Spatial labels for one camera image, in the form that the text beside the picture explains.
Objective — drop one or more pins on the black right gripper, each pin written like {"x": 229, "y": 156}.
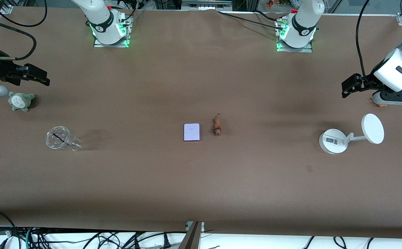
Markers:
{"x": 0, "y": 70}

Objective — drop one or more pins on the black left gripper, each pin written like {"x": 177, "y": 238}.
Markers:
{"x": 367, "y": 81}

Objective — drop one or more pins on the brown lion statue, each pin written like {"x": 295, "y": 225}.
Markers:
{"x": 216, "y": 126}

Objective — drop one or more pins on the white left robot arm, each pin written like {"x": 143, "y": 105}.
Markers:
{"x": 304, "y": 20}

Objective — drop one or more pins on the grey plush toy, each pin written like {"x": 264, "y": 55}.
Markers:
{"x": 20, "y": 101}

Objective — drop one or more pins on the small orange toy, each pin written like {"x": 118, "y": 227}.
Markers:
{"x": 380, "y": 104}

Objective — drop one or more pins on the white desk lamp with disc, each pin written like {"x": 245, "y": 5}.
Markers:
{"x": 334, "y": 141}

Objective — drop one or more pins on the clear plastic cup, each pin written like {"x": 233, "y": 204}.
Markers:
{"x": 59, "y": 138}

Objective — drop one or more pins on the orange flower decoration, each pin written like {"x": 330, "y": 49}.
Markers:
{"x": 269, "y": 4}

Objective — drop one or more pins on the brown paper table cover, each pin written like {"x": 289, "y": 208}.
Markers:
{"x": 200, "y": 86}

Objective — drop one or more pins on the metal table leg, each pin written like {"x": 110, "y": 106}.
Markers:
{"x": 191, "y": 237}

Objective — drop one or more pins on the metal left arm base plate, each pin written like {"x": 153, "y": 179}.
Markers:
{"x": 294, "y": 49}

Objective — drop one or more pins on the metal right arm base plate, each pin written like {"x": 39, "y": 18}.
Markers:
{"x": 112, "y": 44}

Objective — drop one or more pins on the aluminium frame bar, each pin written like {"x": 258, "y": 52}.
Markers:
{"x": 206, "y": 4}

